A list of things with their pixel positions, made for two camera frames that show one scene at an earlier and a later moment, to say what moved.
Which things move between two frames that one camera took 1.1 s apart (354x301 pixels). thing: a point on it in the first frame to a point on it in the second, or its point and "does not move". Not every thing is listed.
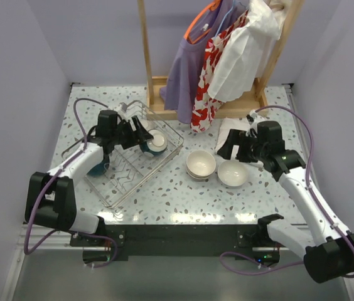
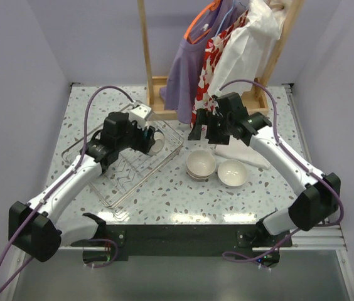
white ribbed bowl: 232,173 does not move
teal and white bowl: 155,145 does not move
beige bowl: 200,163 does not move
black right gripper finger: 236,137 to 203,118
